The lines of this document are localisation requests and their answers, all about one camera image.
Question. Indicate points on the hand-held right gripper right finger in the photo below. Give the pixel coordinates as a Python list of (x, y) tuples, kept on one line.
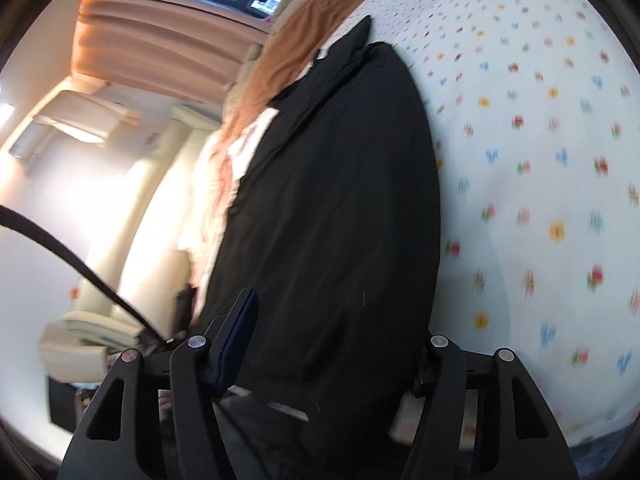
[(440, 365)]

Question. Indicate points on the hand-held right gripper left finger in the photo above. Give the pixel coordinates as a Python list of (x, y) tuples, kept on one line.
[(240, 330)]

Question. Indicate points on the black jacket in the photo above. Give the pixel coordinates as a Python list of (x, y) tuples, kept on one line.
[(325, 210)]

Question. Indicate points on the cream padded headboard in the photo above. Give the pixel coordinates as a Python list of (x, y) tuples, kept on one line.
[(150, 210)]

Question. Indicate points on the blue printed mattress cover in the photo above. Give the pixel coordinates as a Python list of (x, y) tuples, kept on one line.
[(600, 460)]

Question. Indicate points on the white floral bed sheet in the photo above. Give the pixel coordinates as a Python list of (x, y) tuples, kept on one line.
[(525, 160)]

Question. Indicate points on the white air conditioner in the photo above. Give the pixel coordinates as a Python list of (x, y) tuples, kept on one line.
[(30, 145)]

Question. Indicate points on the orange blanket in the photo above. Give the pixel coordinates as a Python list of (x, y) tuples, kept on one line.
[(300, 40)]

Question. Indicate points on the pink curtain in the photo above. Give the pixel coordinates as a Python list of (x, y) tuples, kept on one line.
[(150, 45)]

